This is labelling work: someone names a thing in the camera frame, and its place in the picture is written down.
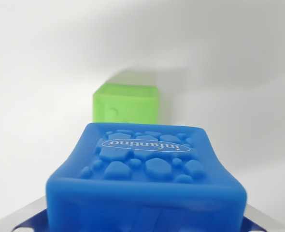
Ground blue embossed toy cube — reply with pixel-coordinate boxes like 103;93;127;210
45;122;247;232

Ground black-padded silver gripper right finger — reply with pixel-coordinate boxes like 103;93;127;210
242;204;285;232

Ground black-padded silver gripper left finger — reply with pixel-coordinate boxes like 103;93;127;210
0;195;49;232

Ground green embossed toy cube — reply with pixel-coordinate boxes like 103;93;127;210
92;82;160;126

